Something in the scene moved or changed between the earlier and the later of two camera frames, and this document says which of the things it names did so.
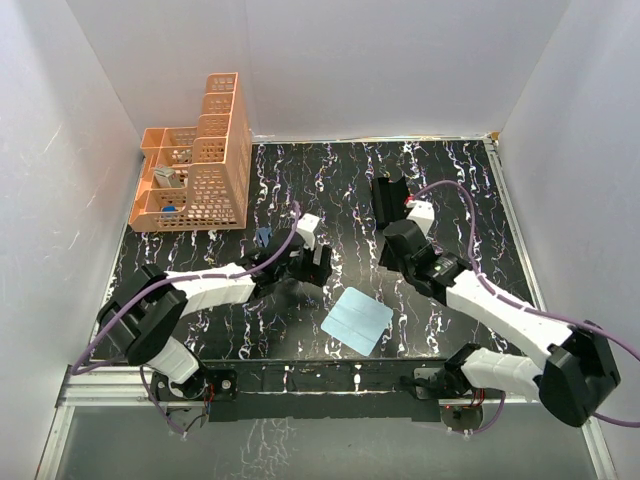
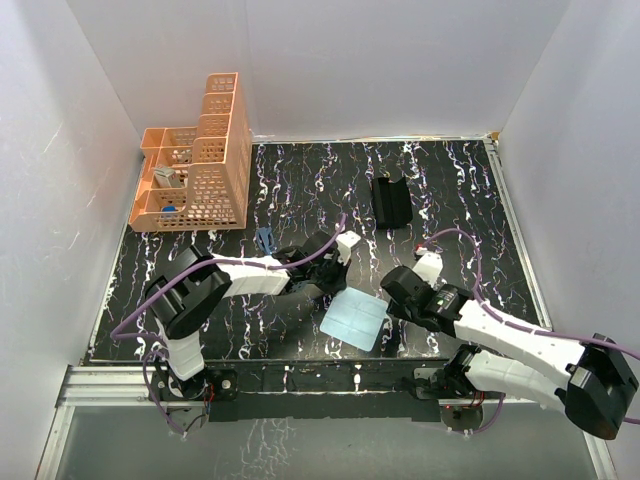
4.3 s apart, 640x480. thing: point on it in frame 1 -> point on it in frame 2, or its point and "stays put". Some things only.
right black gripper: [388, 260] -> [398, 311]
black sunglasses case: [389, 199] stays put
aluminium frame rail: [515, 221] stays put
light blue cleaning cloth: [358, 320] stays put
